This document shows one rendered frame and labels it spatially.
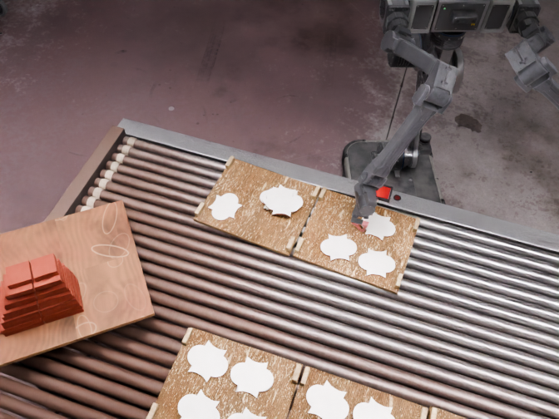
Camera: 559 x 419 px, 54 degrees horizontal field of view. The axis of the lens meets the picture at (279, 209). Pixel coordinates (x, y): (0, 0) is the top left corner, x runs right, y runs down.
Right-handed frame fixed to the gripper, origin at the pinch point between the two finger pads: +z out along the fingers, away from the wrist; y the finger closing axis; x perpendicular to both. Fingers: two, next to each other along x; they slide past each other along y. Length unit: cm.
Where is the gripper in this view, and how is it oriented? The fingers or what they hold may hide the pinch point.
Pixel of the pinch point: (365, 220)
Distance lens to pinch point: 219.9
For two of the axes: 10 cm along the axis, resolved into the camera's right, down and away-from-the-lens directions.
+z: 1.9, 6.5, 7.4
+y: 3.9, -7.4, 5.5
